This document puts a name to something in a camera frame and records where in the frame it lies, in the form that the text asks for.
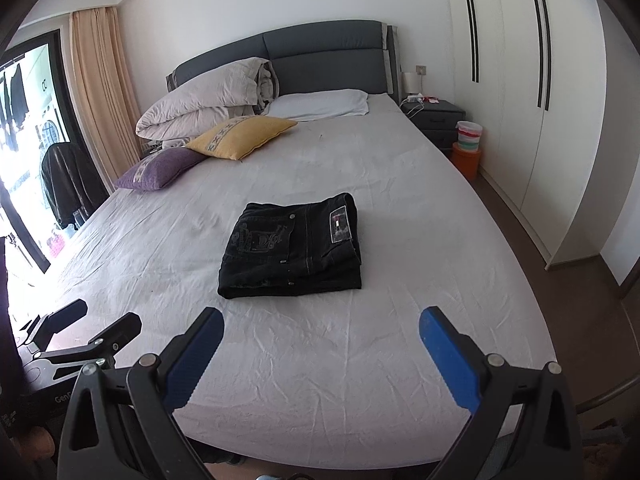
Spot dark hanging clothes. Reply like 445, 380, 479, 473
0, 62, 28, 126

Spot yellow cushion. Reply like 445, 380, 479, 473
185, 116, 298, 161

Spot white wardrobe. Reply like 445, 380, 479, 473
440, 0, 640, 301

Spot black framed glass door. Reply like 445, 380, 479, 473
0, 29, 108, 266

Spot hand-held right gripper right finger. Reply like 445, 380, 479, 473
419, 306, 585, 480

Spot grey padded headboard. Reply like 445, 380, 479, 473
166, 20, 403, 98

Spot bed with white sheet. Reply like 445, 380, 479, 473
45, 92, 558, 466

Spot person's left hand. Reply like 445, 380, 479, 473
17, 426, 54, 462

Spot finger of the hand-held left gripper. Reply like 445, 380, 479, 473
35, 311, 143, 381
20, 299, 88, 356

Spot folded white duvet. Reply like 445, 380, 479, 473
136, 57, 281, 142

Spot black jacket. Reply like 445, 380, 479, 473
41, 142, 101, 231

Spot white pillow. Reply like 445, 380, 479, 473
263, 89, 370, 122

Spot beige curtain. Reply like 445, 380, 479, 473
69, 7, 143, 181

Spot purple cushion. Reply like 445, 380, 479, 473
114, 147, 208, 191

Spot dark grey nightstand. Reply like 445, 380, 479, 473
400, 97, 468, 153

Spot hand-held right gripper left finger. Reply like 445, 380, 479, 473
56, 306, 226, 480

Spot black pants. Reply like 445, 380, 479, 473
216, 192, 363, 301

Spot dark metal chair frame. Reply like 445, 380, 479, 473
575, 379, 637, 413

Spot orange box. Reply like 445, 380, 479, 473
451, 142, 482, 182

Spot white plastic bucket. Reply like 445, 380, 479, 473
455, 121, 484, 151

